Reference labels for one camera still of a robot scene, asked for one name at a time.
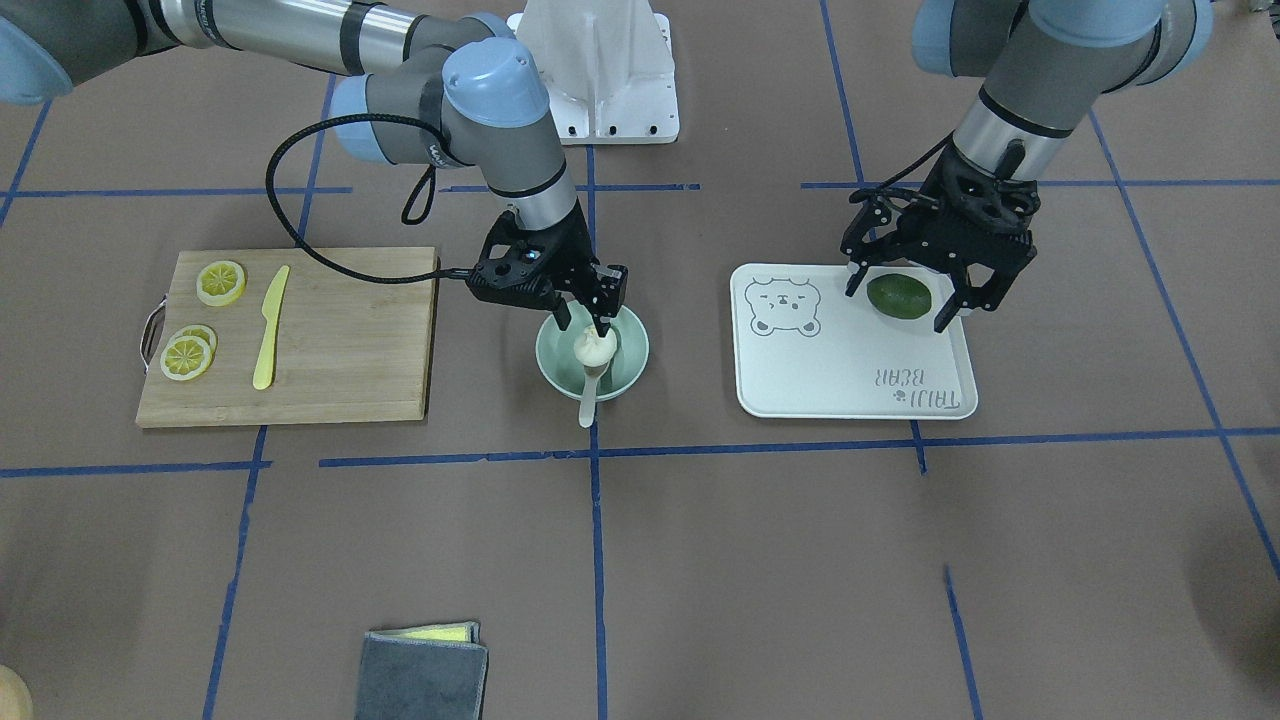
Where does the bamboo cutting board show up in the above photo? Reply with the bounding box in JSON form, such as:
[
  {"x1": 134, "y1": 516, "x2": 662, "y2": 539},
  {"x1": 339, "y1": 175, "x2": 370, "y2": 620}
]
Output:
[{"x1": 136, "y1": 249, "x2": 438, "y2": 428}]

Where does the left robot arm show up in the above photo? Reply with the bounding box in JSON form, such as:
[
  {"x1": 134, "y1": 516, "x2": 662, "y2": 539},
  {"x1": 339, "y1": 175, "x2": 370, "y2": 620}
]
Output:
[{"x1": 841, "y1": 1, "x2": 1215, "y2": 332}]

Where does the stacked lemon slice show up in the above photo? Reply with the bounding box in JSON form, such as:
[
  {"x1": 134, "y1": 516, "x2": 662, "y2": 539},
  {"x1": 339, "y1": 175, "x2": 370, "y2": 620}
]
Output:
[
  {"x1": 170, "y1": 324, "x2": 219, "y2": 354},
  {"x1": 160, "y1": 334, "x2": 214, "y2": 382}
]

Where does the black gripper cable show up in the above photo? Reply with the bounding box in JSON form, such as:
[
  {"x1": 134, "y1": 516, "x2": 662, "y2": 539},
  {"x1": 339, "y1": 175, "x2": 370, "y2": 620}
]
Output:
[{"x1": 265, "y1": 111, "x2": 486, "y2": 286}]

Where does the lower stacked lemon slice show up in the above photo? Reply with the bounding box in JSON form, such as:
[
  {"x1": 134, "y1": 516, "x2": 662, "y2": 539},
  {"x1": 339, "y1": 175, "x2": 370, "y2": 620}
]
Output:
[{"x1": 170, "y1": 324, "x2": 219, "y2": 354}]

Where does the upper stacked lemon slice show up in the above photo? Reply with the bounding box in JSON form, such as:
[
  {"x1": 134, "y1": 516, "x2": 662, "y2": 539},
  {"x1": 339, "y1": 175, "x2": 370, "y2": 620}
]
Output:
[{"x1": 160, "y1": 334, "x2": 214, "y2": 382}]

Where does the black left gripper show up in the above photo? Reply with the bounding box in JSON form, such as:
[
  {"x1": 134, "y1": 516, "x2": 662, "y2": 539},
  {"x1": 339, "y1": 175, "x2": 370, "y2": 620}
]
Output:
[{"x1": 841, "y1": 140, "x2": 1039, "y2": 334}]

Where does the white steamed bun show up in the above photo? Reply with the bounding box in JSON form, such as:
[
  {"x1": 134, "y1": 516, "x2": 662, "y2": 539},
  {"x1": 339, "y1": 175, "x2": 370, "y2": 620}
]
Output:
[{"x1": 572, "y1": 324, "x2": 620, "y2": 368}]

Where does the green lime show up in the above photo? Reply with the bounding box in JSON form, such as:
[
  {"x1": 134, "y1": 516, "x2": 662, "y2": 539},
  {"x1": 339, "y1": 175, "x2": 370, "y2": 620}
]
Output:
[{"x1": 867, "y1": 273, "x2": 933, "y2": 320}]

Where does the grey yellow cleaning cloth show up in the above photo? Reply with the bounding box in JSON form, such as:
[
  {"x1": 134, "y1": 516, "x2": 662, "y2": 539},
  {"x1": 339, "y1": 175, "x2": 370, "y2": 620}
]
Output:
[{"x1": 355, "y1": 620, "x2": 488, "y2": 719}]

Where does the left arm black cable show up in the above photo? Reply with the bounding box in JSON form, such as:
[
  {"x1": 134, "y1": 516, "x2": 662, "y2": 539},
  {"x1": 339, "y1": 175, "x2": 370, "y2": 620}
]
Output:
[{"x1": 861, "y1": 135, "x2": 954, "y2": 201}]

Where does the white ceramic spoon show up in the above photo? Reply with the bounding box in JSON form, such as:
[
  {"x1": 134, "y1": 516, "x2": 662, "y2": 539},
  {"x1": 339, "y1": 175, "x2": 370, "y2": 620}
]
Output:
[{"x1": 577, "y1": 363, "x2": 611, "y2": 429}]

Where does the tan round object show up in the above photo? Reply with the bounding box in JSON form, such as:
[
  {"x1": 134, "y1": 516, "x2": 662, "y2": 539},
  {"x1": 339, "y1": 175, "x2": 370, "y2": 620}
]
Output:
[{"x1": 0, "y1": 665, "x2": 35, "y2": 720}]

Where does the metal cutting board handle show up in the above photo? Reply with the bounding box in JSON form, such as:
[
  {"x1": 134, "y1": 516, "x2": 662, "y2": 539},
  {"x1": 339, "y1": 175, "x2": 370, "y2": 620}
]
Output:
[{"x1": 138, "y1": 293, "x2": 168, "y2": 373}]

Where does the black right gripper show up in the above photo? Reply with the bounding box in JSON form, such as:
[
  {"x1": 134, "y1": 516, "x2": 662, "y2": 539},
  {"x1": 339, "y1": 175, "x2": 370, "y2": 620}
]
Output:
[{"x1": 467, "y1": 202, "x2": 628, "y2": 340}]

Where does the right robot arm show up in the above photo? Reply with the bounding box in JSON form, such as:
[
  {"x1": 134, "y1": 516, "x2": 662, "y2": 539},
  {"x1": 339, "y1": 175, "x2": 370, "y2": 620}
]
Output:
[{"x1": 1, "y1": 1, "x2": 628, "y2": 337}]

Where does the mint green bowl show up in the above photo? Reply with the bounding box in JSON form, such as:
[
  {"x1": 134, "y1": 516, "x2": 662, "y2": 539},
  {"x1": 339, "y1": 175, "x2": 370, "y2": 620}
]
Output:
[{"x1": 535, "y1": 300, "x2": 650, "y2": 402}]

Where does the white bear tray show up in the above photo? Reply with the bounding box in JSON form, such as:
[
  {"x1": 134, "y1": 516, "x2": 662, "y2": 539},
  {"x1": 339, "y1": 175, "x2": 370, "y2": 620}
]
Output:
[{"x1": 730, "y1": 263, "x2": 979, "y2": 420}]

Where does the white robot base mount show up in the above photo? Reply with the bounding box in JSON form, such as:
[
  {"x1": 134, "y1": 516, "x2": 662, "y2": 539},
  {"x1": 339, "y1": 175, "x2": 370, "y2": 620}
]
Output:
[{"x1": 507, "y1": 1, "x2": 681, "y2": 146}]

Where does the yellow plastic knife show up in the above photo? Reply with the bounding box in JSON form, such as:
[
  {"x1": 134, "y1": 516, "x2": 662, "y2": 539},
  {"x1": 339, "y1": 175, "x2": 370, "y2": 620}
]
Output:
[{"x1": 252, "y1": 265, "x2": 291, "y2": 391}]

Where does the single lemon slice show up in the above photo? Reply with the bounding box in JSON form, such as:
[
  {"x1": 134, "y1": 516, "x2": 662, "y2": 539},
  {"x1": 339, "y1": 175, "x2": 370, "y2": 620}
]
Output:
[{"x1": 195, "y1": 259, "x2": 247, "y2": 307}]

